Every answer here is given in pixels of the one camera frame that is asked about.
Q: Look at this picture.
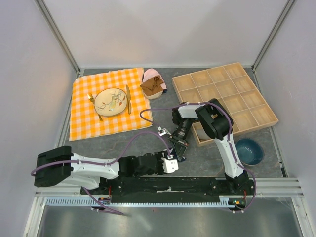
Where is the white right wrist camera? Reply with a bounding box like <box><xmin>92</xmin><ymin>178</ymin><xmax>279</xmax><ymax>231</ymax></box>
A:
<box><xmin>158</xmin><ymin>127</ymin><xmax>171</xmax><ymax>136</ymax></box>

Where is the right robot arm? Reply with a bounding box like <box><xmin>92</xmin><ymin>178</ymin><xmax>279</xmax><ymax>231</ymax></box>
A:
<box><xmin>169</xmin><ymin>99</ymin><xmax>249</xmax><ymax>195</ymax></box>

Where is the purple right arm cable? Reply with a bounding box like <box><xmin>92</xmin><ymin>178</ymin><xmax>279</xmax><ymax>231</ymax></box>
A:
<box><xmin>139</xmin><ymin>101</ymin><xmax>257</xmax><ymax>214</ymax></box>

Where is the aluminium frame post left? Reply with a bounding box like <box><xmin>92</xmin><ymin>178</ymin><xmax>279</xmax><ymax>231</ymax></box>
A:
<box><xmin>34</xmin><ymin>0</ymin><xmax>81</xmax><ymax>76</ymax></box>

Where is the cream underwear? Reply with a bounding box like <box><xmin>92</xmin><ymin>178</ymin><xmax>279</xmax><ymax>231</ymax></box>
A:
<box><xmin>145</xmin><ymin>90</ymin><xmax>163</xmax><ymax>100</ymax></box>

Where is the grey rolled underwear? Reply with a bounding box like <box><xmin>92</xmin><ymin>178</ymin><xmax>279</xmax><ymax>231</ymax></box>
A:
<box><xmin>197</xmin><ymin>130</ymin><xmax>211</xmax><ymax>140</ymax></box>

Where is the pink underwear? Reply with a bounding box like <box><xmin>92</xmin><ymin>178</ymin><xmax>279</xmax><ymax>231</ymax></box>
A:
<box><xmin>142</xmin><ymin>68</ymin><xmax>167</xmax><ymax>90</ymax></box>

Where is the yellow checkered cloth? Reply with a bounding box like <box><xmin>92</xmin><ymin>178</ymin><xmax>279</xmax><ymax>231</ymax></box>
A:
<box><xmin>69</xmin><ymin>68</ymin><xmax>152</xmax><ymax>141</ymax></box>

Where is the bird-painted ceramic plate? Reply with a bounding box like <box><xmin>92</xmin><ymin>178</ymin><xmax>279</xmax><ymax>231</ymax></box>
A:
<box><xmin>94</xmin><ymin>88</ymin><xmax>127</xmax><ymax>117</ymax></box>

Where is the gold knife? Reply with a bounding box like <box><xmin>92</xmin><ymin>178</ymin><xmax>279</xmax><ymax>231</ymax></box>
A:
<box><xmin>126</xmin><ymin>85</ymin><xmax>131</xmax><ymax>114</ymax></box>

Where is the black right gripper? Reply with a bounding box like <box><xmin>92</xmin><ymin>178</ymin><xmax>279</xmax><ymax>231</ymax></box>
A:
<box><xmin>168</xmin><ymin>118</ymin><xmax>193</xmax><ymax>160</ymax></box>

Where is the wooden compartment tray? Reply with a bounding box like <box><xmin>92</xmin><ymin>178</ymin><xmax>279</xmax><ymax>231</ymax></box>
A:
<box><xmin>172</xmin><ymin>63</ymin><xmax>278</xmax><ymax>136</ymax></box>

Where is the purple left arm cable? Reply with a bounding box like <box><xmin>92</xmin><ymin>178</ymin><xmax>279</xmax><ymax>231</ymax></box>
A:
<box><xmin>30</xmin><ymin>131</ymin><xmax>173</xmax><ymax>216</ymax></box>

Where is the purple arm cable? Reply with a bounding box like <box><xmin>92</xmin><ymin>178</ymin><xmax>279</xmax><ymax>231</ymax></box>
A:
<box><xmin>30</xmin><ymin>131</ymin><xmax>173</xmax><ymax>216</ymax></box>
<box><xmin>139</xmin><ymin>101</ymin><xmax>257</xmax><ymax>214</ymax></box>

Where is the gold fork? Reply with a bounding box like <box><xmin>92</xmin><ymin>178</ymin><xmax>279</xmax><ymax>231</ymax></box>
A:
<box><xmin>87</xmin><ymin>93</ymin><xmax>103</xmax><ymax>121</ymax></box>

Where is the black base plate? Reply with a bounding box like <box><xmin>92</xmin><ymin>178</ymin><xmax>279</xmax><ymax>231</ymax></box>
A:
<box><xmin>89</xmin><ymin>177</ymin><xmax>254</xmax><ymax>202</ymax></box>

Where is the aluminium frame post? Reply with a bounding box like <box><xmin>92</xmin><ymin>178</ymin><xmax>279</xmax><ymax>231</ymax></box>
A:
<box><xmin>251</xmin><ymin>0</ymin><xmax>296</xmax><ymax>72</ymax></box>
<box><xmin>34</xmin><ymin>0</ymin><xmax>81</xmax><ymax>76</ymax></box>

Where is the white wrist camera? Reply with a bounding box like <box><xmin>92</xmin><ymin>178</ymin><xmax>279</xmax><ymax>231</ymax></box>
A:
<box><xmin>161</xmin><ymin>155</ymin><xmax>179</xmax><ymax>174</ymax></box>
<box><xmin>158</xmin><ymin>127</ymin><xmax>171</xmax><ymax>136</ymax></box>

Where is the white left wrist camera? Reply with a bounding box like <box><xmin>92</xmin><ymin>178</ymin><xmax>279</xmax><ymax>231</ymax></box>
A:
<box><xmin>161</xmin><ymin>155</ymin><xmax>179</xmax><ymax>174</ymax></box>

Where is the blue ceramic bowl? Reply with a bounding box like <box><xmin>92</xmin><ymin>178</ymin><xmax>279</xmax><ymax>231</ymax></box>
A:
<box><xmin>236</xmin><ymin>138</ymin><xmax>264</xmax><ymax>166</ymax></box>

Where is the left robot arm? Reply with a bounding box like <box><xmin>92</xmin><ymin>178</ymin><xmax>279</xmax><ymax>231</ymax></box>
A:
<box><xmin>31</xmin><ymin>146</ymin><xmax>179</xmax><ymax>194</ymax></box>

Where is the aluminium front rail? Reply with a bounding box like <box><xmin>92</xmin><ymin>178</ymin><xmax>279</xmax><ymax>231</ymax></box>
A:
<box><xmin>35</xmin><ymin>177</ymin><xmax>304</xmax><ymax>198</ymax></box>

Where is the white cable duct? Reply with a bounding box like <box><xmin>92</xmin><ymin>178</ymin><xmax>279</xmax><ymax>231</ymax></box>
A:
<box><xmin>45</xmin><ymin>197</ymin><xmax>245</xmax><ymax>208</ymax></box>

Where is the brown underwear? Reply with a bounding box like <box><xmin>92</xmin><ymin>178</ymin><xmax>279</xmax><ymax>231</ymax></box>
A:
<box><xmin>140</xmin><ymin>77</ymin><xmax>164</xmax><ymax>96</ymax></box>

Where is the aluminium frame post right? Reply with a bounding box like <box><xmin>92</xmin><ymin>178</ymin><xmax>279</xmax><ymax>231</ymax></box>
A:
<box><xmin>251</xmin><ymin>0</ymin><xmax>296</xmax><ymax>72</ymax></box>

